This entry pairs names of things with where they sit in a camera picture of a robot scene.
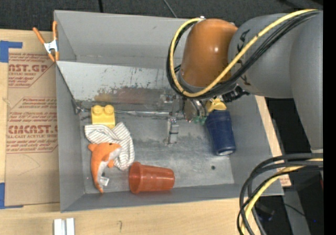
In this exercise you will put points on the grey metal bin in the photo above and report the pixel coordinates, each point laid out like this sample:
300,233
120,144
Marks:
168,155

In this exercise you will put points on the small yellow toy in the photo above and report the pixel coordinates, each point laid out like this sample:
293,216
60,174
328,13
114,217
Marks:
215,105

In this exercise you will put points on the black cylinder on white bracket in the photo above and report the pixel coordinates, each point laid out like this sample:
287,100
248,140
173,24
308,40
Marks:
234,94

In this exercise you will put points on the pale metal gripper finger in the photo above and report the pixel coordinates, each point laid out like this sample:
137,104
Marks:
174,126
171,140

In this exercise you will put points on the white striped cloth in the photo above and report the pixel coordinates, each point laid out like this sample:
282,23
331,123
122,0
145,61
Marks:
123,139

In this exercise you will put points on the orange plastic cup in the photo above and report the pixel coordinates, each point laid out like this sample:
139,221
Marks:
152,178

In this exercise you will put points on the yellow toy brick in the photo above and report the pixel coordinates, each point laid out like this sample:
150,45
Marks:
103,117

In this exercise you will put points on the dark blue cup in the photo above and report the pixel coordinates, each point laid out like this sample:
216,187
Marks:
220,131

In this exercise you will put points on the brown cardboard board red print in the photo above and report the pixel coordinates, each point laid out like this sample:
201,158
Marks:
31,113

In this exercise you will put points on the orange toy dolphin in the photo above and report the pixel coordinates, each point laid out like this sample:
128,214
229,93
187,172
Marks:
98,160

